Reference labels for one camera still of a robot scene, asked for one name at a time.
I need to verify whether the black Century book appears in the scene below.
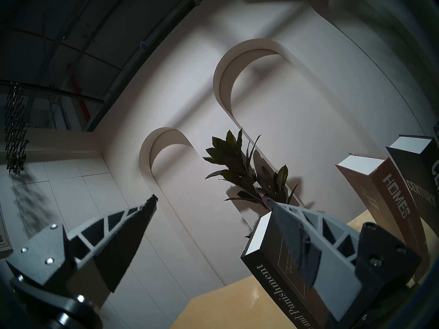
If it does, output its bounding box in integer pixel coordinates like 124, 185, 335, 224
386, 135, 439, 236

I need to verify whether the black hanging scissor fixture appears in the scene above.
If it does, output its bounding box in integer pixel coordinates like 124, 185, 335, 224
3, 85, 29, 176

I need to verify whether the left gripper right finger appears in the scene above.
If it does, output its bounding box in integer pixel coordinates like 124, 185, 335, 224
266, 198, 363, 322

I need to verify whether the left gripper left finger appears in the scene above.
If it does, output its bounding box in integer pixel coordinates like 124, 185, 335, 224
65, 194, 158, 310

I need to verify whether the framed wall picture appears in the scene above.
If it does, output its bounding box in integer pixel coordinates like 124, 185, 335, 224
0, 202, 12, 253

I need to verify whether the tall green leafy plant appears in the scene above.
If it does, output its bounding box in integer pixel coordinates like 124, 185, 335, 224
202, 128, 299, 214

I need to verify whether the black Crime and Punishment book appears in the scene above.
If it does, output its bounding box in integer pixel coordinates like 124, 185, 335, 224
241, 214, 331, 329

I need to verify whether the brown Homes book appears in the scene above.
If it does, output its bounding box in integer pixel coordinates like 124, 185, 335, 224
335, 153, 431, 281

